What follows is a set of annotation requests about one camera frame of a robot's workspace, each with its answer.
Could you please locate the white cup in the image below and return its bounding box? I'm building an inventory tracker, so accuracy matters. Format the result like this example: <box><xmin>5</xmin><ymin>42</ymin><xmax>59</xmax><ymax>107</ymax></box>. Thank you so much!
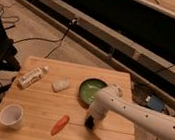
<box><xmin>0</xmin><ymin>104</ymin><xmax>24</xmax><ymax>130</ymax></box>

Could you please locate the blue box on floor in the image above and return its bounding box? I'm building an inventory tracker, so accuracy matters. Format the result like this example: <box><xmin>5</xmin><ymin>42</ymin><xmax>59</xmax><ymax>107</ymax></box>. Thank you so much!
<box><xmin>146</xmin><ymin>95</ymin><xmax>164</xmax><ymax>112</ymax></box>

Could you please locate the orange carrot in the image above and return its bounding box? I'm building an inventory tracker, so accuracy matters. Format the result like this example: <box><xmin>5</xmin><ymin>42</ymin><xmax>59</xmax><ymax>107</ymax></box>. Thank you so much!
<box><xmin>50</xmin><ymin>115</ymin><xmax>69</xmax><ymax>136</ymax></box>

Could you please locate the wooden board table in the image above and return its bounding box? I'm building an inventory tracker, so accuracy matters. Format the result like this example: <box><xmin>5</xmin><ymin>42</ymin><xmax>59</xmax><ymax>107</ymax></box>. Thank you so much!
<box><xmin>0</xmin><ymin>57</ymin><xmax>135</xmax><ymax>140</ymax></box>

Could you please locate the green frying pan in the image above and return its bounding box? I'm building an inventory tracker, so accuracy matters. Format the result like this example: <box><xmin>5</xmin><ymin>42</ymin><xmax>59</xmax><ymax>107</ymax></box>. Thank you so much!
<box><xmin>78</xmin><ymin>78</ymin><xmax>108</xmax><ymax>108</ymax></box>

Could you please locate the white tube bottle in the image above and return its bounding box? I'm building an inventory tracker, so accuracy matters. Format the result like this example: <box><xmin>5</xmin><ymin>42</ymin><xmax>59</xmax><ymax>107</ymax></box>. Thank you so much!
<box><xmin>17</xmin><ymin>66</ymin><xmax>49</xmax><ymax>89</ymax></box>

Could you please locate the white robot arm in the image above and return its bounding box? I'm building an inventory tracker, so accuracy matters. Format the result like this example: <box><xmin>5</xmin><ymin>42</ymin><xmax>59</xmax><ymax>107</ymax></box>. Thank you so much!
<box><xmin>84</xmin><ymin>84</ymin><xmax>175</xmax><ymax>140</ymax></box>

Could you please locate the black floor cable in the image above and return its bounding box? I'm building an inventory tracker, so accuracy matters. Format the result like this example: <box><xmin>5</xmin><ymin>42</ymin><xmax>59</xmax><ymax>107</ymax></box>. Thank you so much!
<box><xmin>11</xmin><ymin>8</ymin><xmax>80</xmax><ymax>64</ymax></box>

